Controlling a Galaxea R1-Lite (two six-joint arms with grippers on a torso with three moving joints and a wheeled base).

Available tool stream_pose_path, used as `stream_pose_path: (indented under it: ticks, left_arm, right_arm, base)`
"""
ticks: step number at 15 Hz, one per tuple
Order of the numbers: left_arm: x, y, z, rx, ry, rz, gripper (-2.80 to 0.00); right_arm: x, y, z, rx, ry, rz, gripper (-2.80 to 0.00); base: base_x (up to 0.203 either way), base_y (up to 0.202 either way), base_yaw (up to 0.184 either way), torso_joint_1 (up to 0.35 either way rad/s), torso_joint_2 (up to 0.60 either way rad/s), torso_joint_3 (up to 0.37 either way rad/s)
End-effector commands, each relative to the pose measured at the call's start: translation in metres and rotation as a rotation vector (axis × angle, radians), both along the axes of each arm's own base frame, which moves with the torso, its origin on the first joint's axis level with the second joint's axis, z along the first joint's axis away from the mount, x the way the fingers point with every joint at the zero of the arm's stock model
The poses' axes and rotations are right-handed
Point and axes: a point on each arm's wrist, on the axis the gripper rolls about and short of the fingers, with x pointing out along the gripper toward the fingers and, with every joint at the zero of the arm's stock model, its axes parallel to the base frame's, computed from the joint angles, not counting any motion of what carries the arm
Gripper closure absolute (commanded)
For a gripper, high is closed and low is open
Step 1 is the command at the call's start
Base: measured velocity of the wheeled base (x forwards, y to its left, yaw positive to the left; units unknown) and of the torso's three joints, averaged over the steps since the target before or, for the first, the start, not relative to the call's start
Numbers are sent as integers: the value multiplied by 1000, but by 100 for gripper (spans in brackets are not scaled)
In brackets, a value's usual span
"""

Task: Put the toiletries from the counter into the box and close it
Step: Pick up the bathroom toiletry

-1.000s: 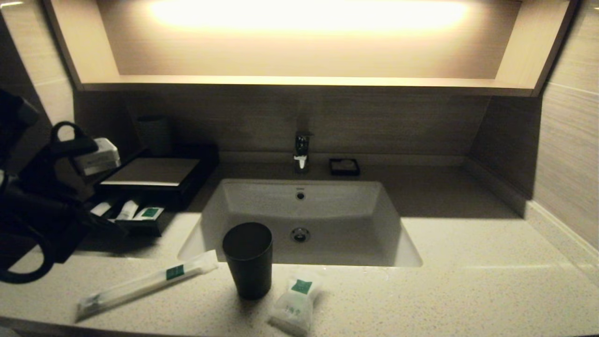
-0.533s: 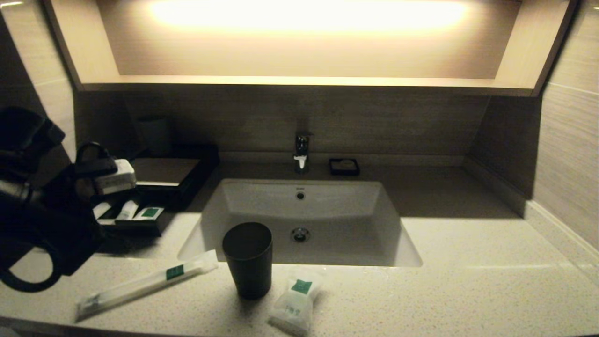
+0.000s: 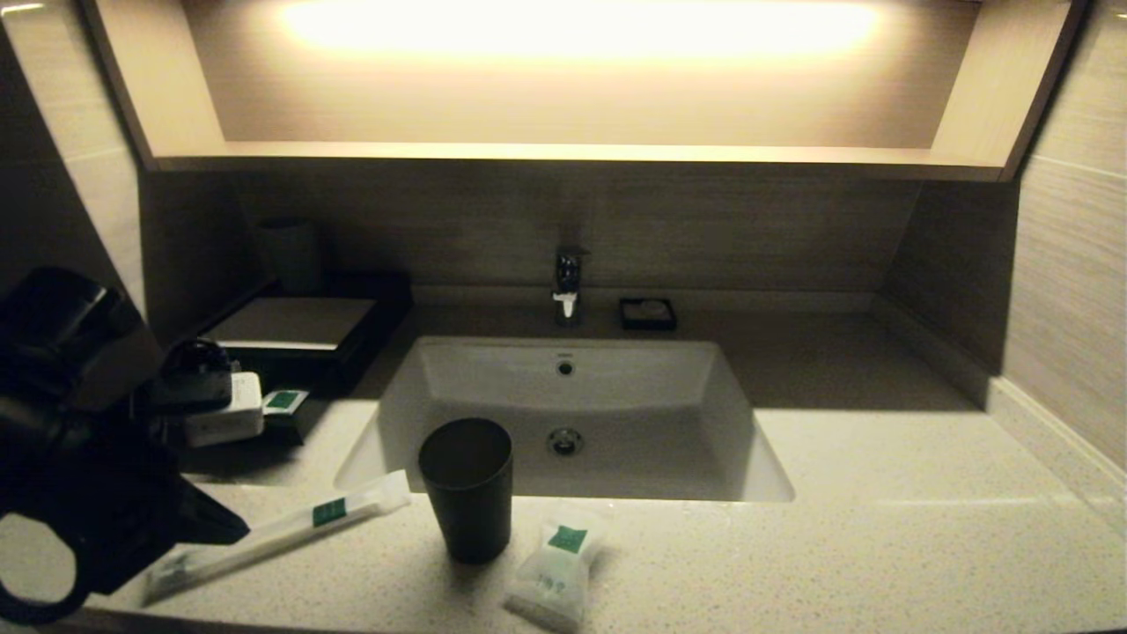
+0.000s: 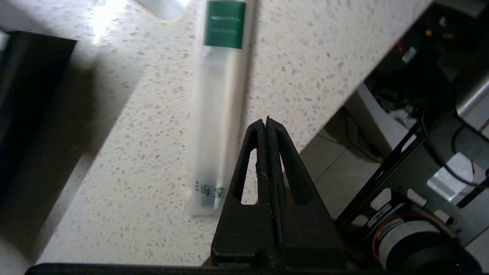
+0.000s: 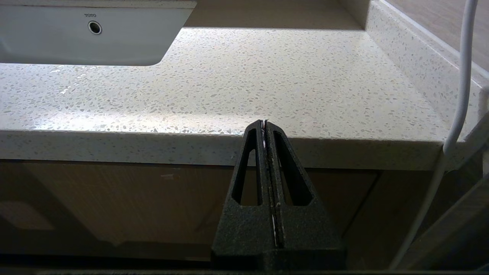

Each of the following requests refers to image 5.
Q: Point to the wooden vanity cabinet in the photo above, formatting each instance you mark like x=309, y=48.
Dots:
x=133, y=198

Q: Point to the white ceramic sink basin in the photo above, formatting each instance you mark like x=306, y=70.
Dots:
x=49, y=42

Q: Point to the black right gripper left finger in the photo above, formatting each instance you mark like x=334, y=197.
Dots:
x=248, y=229

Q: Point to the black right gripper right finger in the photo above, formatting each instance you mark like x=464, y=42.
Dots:
x=305, y=229

